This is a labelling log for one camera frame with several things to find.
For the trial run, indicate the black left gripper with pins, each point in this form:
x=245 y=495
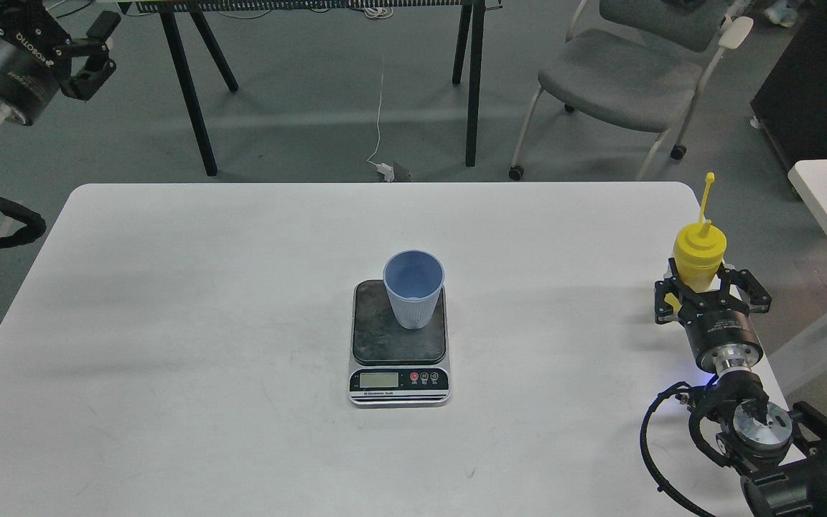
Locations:
x=28 y=62

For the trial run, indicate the yellow squeeze bottle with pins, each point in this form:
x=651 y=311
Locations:
x=699 y=248

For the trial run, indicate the blue ribbed plastic cup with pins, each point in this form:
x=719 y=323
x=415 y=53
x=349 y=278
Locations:
x=413 y=280

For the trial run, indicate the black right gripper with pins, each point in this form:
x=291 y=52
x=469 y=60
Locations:
x=718 y=329

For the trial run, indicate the black cabinet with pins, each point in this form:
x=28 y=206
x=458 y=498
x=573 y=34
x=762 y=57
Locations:
x=791 y=104

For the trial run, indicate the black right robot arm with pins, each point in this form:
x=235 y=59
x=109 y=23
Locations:
x=779 y=454

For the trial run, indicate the digital kitchen scale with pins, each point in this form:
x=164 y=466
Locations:
x=392 y=366

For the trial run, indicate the white power adapter on floor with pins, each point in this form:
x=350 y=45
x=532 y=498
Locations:
x=393 y=172

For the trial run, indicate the grey office chair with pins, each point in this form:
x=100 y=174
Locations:
x=629 y=84

